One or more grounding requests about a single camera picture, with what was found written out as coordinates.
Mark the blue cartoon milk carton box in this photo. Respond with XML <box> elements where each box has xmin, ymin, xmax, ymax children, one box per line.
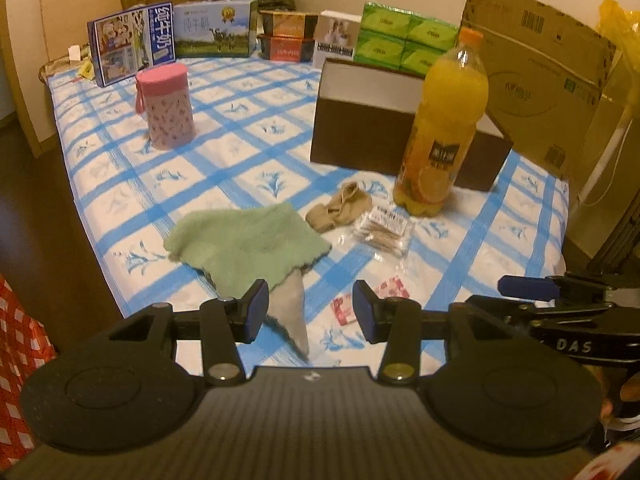
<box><xmin>86</xmin><ymin>1</ymin><xmax>176</xmax><ymax>88</ymax></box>

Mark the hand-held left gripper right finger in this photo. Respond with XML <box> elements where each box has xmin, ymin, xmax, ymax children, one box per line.
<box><xmin>352</xmin><ymin>280</ymin><xmax>507</xmax><ymax>387</ymax></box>

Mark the white photo print box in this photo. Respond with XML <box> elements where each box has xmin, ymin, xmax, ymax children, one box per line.
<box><xmin>314</xmin><ymin>10</ymin><xmax>362</xmax><ymax>61</ymax></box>

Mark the large cardboard box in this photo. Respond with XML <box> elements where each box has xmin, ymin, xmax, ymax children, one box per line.
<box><xmin>459</xmin><ymin>0</ymin><xmax>618</xmax><ymax>181</ymax></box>

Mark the pink lidded canister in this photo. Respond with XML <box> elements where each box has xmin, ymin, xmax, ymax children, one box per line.
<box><xmin>136</xmin><ymin>64</ymin><xmax>196</xmax><ymax>150</ymax></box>

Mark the blue checked bed sheet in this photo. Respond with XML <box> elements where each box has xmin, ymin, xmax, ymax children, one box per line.
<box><xmin>47</xmin><ymin>52</ymin><xmax>571</xmax><ymax>366</ymax></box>

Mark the beige knitted sock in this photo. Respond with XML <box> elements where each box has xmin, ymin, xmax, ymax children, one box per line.
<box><xmin>305</xmin><ymin>183</ymin><xmax>374</xmax><ymax>233</ymax></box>

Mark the black box orange label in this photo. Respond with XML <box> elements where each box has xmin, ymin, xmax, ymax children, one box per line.
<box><xmin>258</xmin><ymin>9</ymin><xmax>319</xmax><ymax>38</ymax></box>

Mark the clear cotton swab packet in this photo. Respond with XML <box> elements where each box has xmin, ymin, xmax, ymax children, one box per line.
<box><xmin>345</xmin><ymin>204</ymin><xmax>417</xmax><ymax>261</ymax></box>

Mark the orange juice bottle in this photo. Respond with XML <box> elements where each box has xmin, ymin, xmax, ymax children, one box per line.
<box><xmin>392</xmin><ymin>27</ymin><xmax>490</xmax><ymax>218</ymax></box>

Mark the small red printed packet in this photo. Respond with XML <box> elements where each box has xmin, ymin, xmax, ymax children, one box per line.
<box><xmin>374</xmin><ymin>276</ymin><xmax>412</xmax><ymax>302</ymax></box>

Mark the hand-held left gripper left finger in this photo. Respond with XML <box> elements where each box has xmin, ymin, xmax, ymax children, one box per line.
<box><xmin>105</xmin><ymin>279</ymin><xmax>272</xmax><ymax>387</ymax></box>

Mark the beige cloth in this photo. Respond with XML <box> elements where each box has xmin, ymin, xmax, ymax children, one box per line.
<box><xmin>265</xmin><ymin>266</ymin><xmax>312</xmax><ymax>361</ymax></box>

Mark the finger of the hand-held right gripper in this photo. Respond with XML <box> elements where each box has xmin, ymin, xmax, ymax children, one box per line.
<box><xmin>465</xmin><ymin>294</ymin><xmax>619</xmax><ymax>329</ymax></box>
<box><xmin>498</xmin><ymin>274</ymin><xmax>616</xmax><ymax>301</ymax></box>

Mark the yellow plastic bag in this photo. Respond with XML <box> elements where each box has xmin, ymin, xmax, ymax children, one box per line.
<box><xmin>599</xmin><ymin>0</ymin><xmax>640</xmax><ymax>61</ymax></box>

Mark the cow print milk box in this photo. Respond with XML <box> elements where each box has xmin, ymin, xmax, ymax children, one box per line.
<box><xmin>172</xmin><ymin>0</ymin><xmax>259</xmax><ymax>58</ymax></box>

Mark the dark brown box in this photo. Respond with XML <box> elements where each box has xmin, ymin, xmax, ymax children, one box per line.
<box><xmin>310</xmin><ymin>57</ymin><xmax>515</xmax><ymax>192</ymax></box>

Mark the red checked cloth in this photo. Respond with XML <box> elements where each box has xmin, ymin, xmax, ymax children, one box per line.
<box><xmin>0</xmin><ymin>275</ymin><xmax>58</xmax><ymax>461</ymax></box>

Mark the green tissue pack bundle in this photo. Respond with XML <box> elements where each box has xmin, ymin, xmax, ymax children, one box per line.
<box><xmin>354</xmin><ymin>1</ymin><xmax>461</xmax><ymax>77</ymax></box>

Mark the green towel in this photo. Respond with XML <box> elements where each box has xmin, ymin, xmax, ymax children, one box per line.
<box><xmin>164</xmin><ymin>203</ymin><xmax>333</xmax><ymax>301</ymax></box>

